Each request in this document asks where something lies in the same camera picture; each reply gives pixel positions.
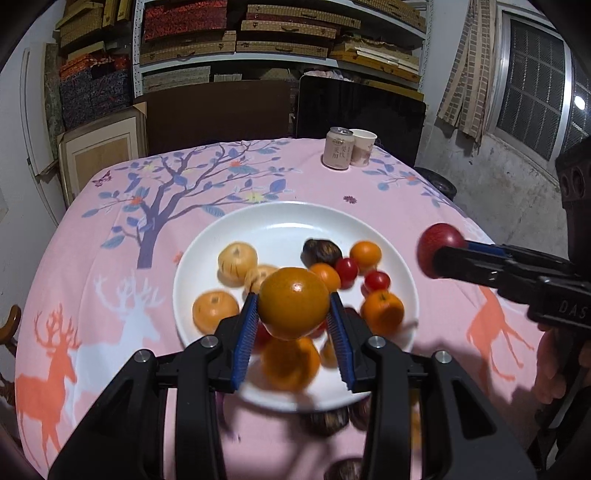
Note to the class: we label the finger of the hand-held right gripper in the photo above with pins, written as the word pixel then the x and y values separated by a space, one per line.
pixel 480 270
pixel 489 247

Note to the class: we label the beige drink can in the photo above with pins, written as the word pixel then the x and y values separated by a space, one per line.
pixel 338 147

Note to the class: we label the dark brown board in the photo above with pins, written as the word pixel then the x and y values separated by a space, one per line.
pixel 217 115

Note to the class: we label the small orange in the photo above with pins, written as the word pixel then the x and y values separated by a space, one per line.
pixel 327 276
pixel 365 256
pixel 328 353

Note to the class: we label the red apple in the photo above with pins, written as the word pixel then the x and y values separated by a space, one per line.
pixel 438 242

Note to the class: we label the white metal shelf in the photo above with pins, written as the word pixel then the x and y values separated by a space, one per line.
pixel 184 65

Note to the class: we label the black round object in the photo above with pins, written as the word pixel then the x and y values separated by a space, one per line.
pixel 438 182

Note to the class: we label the red cherry tomato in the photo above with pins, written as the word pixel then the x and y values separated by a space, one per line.
pixel 376 280
pixel 346 270

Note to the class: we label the large orange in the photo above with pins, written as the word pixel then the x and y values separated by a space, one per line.
pixel 293 302

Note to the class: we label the stack of blue patterned boxes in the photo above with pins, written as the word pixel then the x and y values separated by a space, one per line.
pixel 92 92

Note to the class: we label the red plum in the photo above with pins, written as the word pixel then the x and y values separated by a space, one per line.
pixel 263 334

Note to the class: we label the printed paper cup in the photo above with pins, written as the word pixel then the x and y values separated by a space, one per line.
pixel 364 145

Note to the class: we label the white oval plate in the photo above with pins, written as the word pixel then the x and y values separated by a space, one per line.
pixel 286 230

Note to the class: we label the wooden chair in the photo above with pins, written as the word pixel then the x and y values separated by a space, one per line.
pixel 9 323

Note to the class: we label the brick pattern curtain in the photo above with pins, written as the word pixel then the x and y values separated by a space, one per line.
pixel 466 69

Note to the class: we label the white leaning board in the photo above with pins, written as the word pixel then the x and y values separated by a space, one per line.
pixel 34 115

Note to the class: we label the pink printed tablecloth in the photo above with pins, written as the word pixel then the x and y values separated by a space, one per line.
pixel 115 240

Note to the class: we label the yellow round fruit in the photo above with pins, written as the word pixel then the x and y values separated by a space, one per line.
pixel 237 262
pixel 257 276

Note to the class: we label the window with metal grille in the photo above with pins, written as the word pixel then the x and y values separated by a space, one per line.
pixel 535 92

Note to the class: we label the red patterned box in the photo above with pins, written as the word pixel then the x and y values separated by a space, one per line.
pixel 184 30
pixel 184 9

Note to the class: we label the dark brown round fruit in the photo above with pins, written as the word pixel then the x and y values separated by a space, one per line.
pixel 328 422
pixel 344 470
pixel 321 251

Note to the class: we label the stack of yellow flat boxes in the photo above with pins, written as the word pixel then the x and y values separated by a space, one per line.
pixel 374 55

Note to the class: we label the light wooden framed picture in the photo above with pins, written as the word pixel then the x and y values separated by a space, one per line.
pixel 99 152

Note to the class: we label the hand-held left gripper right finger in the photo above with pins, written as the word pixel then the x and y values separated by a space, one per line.
pixel 339 341

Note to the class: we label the orange with dark stem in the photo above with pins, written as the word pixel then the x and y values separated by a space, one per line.
pixel 214 311

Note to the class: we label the stack of woven flat boxes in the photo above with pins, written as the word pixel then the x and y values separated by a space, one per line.
pixel 286 30

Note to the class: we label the pile of straw boxes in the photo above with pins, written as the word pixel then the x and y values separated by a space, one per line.
pixel 83 27

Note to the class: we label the blurred orange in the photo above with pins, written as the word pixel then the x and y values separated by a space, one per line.
pixel 291 364

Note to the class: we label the orange with green stem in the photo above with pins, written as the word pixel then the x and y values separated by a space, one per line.
pixel 382 311

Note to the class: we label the person's right hand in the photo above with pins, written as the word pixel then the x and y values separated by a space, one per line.
pixel 551 369

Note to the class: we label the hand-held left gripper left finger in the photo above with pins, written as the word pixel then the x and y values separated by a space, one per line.
pixel 244 341

